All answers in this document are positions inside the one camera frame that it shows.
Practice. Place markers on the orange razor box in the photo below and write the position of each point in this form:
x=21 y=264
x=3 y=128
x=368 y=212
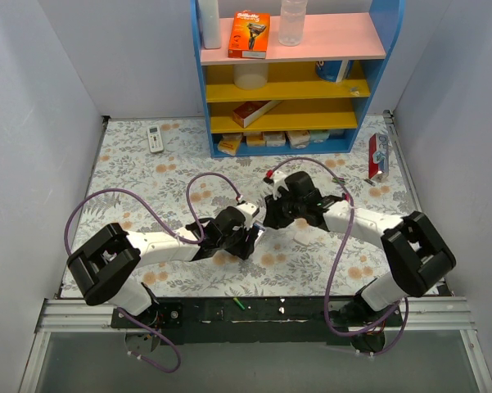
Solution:
x=249 y=37

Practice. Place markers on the blue shelf unit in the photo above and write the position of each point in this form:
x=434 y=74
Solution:
x=307 y=102

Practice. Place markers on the yellow red small box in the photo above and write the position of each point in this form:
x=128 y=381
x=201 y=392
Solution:
x=229 y=144

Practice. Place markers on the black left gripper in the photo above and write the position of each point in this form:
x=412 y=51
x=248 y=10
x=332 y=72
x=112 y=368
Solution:
x=246 y=242

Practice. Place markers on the red toothpaste box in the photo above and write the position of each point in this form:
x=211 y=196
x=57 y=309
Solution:
x=378 y=157

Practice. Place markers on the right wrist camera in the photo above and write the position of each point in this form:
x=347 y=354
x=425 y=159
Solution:
x=276 y=179

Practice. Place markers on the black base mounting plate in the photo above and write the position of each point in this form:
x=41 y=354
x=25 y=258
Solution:
x=197 y=320

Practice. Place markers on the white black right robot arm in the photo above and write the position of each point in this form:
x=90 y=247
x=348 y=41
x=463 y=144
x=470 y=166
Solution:
x=416 y=253

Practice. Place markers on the tissue pack green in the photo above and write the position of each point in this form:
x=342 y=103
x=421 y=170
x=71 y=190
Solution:
x=319 y=135

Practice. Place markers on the white translucent cup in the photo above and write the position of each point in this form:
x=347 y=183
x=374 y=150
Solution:
x=250 y=76

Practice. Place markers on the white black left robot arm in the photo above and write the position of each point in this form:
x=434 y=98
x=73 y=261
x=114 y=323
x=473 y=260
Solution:
x=103 y=266

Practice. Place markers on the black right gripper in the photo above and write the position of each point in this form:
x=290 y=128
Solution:
x=273 y=213

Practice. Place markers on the white bottle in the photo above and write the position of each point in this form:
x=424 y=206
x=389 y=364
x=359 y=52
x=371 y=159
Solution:
x=210 y=24

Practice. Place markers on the white air conditioner remote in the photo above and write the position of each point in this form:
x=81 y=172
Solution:
x=155 y=141

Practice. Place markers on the white battery cover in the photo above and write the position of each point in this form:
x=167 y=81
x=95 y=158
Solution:
x=302 y=237

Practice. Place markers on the black battery near box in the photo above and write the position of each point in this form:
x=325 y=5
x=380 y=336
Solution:
x=369 y=181

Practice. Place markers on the aluminium frame rail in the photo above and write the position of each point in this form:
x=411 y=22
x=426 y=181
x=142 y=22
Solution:
x=74 y=316

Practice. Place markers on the clear plastic bottle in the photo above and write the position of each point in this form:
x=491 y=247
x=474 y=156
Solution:
x=291 y=24

